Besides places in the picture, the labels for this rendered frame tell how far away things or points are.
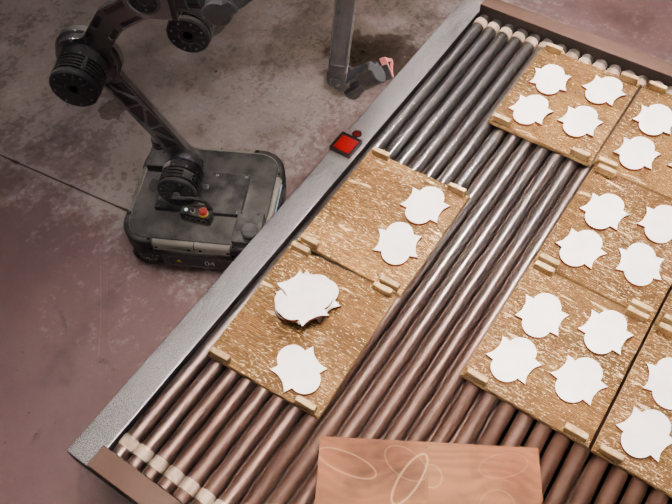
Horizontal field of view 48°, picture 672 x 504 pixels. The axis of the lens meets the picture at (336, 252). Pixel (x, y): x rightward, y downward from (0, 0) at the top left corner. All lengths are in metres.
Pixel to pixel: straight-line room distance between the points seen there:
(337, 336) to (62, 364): 1.52
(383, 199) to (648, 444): 0.98
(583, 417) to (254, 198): 1.74
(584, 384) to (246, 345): 0.87
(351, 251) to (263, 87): 1.95
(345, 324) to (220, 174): 1.40
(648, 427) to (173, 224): 1.99
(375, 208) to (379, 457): 0.80
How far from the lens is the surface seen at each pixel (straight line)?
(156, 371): 2.09
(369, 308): 2.08
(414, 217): 2.24
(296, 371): 1.99
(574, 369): 2.05
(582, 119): 2.58
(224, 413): 2.00
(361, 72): 2.24
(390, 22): 4.33
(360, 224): 2.23
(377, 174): 2.35
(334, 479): 1.78
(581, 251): 2.25
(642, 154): 2.53
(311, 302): 2.01
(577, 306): 2.16
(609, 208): 2.36
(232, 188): 3.23
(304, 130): 3.76
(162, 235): 3.17
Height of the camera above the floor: 2.74
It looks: 56 degrees down
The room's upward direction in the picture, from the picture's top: 3 degrees counter-clockwise
